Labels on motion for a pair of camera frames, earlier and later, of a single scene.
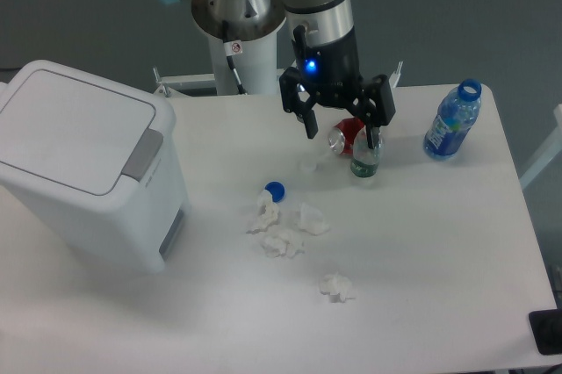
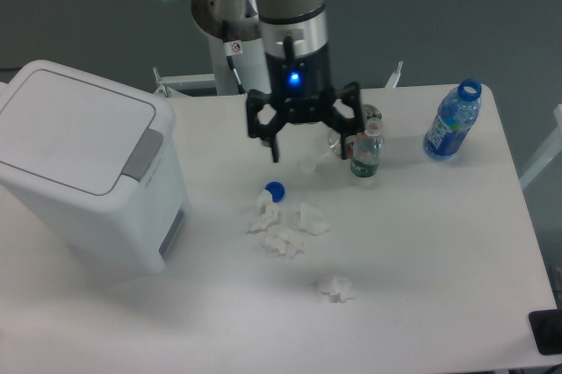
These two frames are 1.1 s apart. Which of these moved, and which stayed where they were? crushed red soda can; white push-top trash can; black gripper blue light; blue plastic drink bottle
Moved: black gripper blue light
Stayed: crushed red soda can; blue plastic drink bottle; white push-top trash can
